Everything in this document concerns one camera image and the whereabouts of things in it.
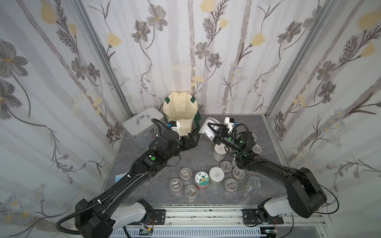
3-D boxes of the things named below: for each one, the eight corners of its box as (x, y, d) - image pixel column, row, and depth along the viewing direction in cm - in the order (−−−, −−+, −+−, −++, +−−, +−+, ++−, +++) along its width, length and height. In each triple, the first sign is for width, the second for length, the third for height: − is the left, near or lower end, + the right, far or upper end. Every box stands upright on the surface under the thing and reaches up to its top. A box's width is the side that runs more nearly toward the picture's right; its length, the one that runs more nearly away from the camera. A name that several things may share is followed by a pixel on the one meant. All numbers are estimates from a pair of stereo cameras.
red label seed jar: (195, 190, 85) (195, 185, 78) (195, 177, 90) (195, 171, 82) (208, 190, 85) (209, 185, 78) (207, 177, 90) (208, 171, 82)
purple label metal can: (246, 193, 84) (250, 189, 78) (243, 181, 88) (247, 176, 82) (259, 193, 84) (264, 189, 78) (255, 181, 88) (260, 176, 82)
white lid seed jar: (209, 186, 86) (210, 180, 78) (208, 173, 91) (209, 166, 83) (222, 186, 86) (225, 180, 78) (220, 173, 91) (223, 166, 83)
